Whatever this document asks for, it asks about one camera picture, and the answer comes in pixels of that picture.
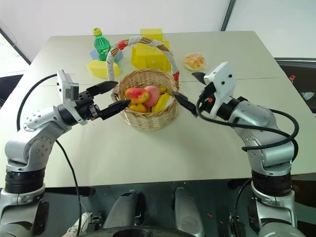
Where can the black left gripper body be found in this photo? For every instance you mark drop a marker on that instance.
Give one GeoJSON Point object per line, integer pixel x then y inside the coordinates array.
{"type": "Point", "coordinates": [85, 107]}

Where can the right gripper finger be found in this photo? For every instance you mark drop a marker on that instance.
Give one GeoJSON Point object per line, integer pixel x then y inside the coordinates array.
{"type": "Point", "coordinates": [187, 103]}
{"type": "Point", "coordinates": [199, 77]}

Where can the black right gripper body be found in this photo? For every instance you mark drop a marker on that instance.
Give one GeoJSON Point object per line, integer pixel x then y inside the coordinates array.
{"type": "Point", "coordinates": [207, 98]}

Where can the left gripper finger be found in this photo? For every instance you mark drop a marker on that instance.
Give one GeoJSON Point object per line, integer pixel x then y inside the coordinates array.
{"type": "Point", "coordinates": [116, 106]}
{"type": "Point", "coordinates": [103, 87]}

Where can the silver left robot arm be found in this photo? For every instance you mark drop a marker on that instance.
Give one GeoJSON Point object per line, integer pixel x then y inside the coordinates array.
{"type": "Point", "coordinates": [37, 145]}

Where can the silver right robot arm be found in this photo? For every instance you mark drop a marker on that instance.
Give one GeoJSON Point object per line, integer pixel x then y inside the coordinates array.
{"type": "Point", "coordinates": [256, 113]}

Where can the dark round robot base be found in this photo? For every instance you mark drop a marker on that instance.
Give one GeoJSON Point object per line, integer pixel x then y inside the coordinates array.
{"type": "Point", "coordinates": [138, 232]}

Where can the wrapped bread bun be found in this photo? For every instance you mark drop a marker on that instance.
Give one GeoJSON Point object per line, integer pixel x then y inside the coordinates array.
{"type": "Point", "coordinates": [194, 61]}

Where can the yellow wedge block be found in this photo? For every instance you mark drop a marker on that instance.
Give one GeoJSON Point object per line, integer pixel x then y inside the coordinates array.
{"type": "Point", "coordinates": [100, 67]}

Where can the orange yellow fruit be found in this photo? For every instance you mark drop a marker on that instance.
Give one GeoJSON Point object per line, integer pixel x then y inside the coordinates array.
{"type": "Point", "coordinates": [138, 108]}

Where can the yellow banana piece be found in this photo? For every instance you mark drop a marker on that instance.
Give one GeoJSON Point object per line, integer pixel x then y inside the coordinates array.
{"type": "Point", "coordinates": [160, 102]}

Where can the small yellow fruit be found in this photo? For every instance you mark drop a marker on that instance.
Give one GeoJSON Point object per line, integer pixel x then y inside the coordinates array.
{"type": "Point", "coordinates": [162, 90]}

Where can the blue block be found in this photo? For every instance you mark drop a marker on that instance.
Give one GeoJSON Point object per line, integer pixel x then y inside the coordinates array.
{"type": "Point", "coordinates": [93, 54]}

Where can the pink peach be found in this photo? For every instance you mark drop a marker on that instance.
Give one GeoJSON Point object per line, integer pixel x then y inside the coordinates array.
{"type": "Point", "coordinates": [154, 95]}

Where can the green bottle with yellow cap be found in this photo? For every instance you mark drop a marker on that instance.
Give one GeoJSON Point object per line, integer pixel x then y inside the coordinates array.
{"type": "Point", "coordinates": [101, 47]}

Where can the yellow plastic crate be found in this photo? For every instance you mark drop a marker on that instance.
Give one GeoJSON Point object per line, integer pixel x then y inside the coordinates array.
{"type": "Point", "coordinates": [148, 58]}

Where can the small yellow plastic box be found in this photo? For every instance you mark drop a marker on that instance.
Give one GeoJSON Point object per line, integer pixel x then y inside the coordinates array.
{"type": "Point", "coordinates": [151, 34]}

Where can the black under-table bar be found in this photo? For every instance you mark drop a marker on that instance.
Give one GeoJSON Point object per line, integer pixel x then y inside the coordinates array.
{"type": "Point", "coordinates": [84, 191]}

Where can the small red object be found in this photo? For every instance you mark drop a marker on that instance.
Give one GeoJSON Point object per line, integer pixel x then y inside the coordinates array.
{"type": "Point", "coordinates": [292, 77]}

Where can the grey robot left leg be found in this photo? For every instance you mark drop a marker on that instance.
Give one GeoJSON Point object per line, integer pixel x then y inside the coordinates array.
{"type": "Point", "coordinates": [123, 209]}

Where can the grey robot leg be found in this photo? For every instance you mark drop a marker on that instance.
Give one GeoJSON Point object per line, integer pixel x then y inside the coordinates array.
{"type": "Point", "coordinates": [187, 212]}
{"type": "Point", "coordinates": [123, 209]}

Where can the grey robot right leg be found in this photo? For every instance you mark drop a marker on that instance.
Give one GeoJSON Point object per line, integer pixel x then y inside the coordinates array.
{"type": "Point", "coordinates": [187, 212]}

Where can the white shoe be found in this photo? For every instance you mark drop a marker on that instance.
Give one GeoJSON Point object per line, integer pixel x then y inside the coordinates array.
{"type": "Point", "coordinates": [80, 223]}

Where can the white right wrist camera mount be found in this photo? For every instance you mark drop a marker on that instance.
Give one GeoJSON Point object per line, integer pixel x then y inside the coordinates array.
{"type": "Point", "coordinates": [223, 81]}

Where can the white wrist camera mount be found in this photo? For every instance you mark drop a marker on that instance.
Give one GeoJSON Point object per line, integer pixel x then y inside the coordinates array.
{"type": "Point", "coordinates": [66, 84]}
{"type": "Point", "coordinates": [223, 81]}

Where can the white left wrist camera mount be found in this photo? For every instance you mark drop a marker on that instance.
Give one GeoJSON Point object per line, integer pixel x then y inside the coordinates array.
{"type": "Point", "coordinates": [66, 84]}

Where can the dark window frame bar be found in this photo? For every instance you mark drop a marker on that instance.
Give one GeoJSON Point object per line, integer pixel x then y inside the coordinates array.
{"type": "Point", "coordinates": [227, 14]}

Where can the dark diagonal frame strip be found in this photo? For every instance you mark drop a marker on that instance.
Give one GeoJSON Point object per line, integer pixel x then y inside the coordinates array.
{"type": "Point", "coordinates": [14, 45]}

